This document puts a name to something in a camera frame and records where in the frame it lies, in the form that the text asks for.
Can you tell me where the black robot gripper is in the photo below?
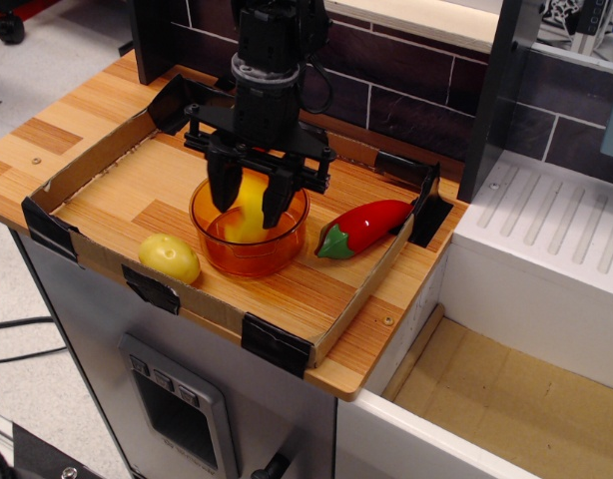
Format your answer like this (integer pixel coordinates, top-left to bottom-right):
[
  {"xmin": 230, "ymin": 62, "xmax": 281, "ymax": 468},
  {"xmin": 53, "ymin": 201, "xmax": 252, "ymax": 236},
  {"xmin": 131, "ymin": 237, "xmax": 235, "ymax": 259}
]
[{"xmin": 184, "ymin": 64, "xmax": 335, "ymax": 230}]

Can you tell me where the yellow toy banana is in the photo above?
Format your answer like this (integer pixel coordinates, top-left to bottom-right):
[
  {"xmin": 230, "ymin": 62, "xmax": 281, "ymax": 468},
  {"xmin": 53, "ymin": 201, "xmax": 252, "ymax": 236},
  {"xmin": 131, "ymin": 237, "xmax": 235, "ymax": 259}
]
[{"xmin": 224, "ymin": 174, "xmax": 268, "ymax": 243}]

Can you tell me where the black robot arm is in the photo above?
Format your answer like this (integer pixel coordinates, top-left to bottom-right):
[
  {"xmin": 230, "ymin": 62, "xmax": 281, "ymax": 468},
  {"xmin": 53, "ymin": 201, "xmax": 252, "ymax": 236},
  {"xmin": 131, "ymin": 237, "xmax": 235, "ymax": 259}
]
[{"xmin": 185, "ymin": 1, "xmax": 336, "ymax": 230}]

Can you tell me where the orange transparent plastic pot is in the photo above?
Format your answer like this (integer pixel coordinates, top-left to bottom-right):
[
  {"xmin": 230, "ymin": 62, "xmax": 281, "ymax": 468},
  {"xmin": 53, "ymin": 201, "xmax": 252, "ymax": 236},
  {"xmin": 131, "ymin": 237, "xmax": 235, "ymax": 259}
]
[{"xmin": 190, "ymin": 170, "xmax": 310, "ymax": 277}]

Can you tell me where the cardboard fence with black tape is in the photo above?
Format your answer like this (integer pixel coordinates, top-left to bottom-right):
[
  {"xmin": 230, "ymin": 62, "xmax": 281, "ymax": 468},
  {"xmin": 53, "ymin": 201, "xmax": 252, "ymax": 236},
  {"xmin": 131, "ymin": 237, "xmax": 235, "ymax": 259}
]
[{"xmin": 22, "ymin": 76, "xmax": 465, "ymax": 376}]

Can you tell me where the red toy chili pepper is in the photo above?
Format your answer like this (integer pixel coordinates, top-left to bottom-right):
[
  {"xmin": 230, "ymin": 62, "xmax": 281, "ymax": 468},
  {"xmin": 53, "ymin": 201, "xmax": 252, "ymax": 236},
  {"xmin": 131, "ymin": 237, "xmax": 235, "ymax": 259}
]
[{"xmin": 314, "ymin": 200, "xmax": 413, "ymax": 259}]

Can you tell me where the yellow toy potato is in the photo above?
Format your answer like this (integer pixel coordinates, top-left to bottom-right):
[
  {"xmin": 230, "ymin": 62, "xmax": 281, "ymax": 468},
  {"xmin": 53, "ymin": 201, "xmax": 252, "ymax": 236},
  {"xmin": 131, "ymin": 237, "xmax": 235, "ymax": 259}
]
[{"xmin": 138, "ymin": 234, "xmax": 201, "ymax": 284}]

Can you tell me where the grey toy oven front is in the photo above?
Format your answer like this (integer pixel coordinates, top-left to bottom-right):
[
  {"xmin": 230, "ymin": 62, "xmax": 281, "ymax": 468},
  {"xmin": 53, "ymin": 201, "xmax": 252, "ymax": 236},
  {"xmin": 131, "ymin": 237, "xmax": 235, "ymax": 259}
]
[{"xmin": 17, "ymin": 236, "xmax": 336, "ymax": 478}]

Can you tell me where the black caster wheel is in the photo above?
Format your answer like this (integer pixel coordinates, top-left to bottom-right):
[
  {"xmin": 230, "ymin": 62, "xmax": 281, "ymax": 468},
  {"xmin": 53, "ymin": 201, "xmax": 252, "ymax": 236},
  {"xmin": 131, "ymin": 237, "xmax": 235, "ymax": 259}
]
[{"xmin": 0, "ymin": 12, "xmax": 25, "ymax": 45}]

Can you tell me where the white toy sink unit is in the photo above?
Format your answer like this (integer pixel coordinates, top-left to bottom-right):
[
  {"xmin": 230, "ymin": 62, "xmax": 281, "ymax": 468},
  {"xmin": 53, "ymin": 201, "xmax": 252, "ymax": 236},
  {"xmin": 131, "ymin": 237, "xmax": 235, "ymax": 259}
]
[{"xmin": 335, "ymin": 153, "xmax": 613, "ymax": 478}]

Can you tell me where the dark grey vertical post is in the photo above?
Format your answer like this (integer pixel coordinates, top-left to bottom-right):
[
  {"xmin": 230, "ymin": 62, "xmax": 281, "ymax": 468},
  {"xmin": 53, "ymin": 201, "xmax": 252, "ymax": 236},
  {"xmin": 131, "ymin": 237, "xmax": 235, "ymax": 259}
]
[{"xmin": 457, "ymin": 1, "xmax": 543, "ymax": 203}]

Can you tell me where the black floor cable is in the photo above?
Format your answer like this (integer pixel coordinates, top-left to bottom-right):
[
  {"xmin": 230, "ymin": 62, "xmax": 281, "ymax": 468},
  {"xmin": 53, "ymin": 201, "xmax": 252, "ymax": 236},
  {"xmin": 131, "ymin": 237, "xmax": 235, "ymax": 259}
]
[{"xmin": 0, "ymin": 316, "xmax": 68, "ymax": 408}]

